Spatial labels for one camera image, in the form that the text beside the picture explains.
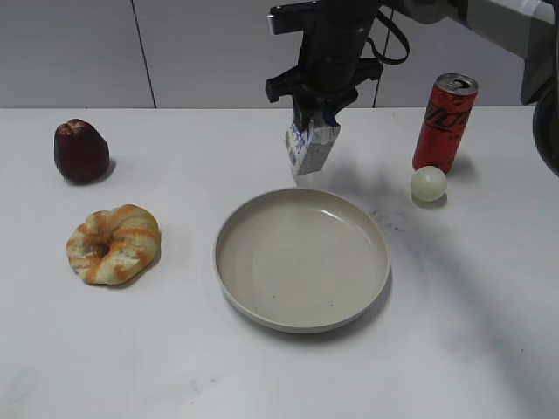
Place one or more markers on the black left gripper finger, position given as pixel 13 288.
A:
pixel 331 107

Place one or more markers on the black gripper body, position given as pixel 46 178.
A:
pixel 329 62

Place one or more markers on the dark red wax apple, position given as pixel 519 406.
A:
pixel 81 155

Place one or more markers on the orange striped bagel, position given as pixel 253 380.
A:
pixel 113 246

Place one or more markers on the pale white ball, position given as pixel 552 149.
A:
pixel 428 184

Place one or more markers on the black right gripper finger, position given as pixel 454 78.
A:
pixel 304 109

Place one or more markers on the red soda can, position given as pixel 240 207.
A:
pixel 446 115

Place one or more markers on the beige round plate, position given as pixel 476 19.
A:
pixel 301 261

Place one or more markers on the blue white milk carton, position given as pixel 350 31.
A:
pixel 308 149

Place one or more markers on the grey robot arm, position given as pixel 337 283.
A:
pixel 528 29

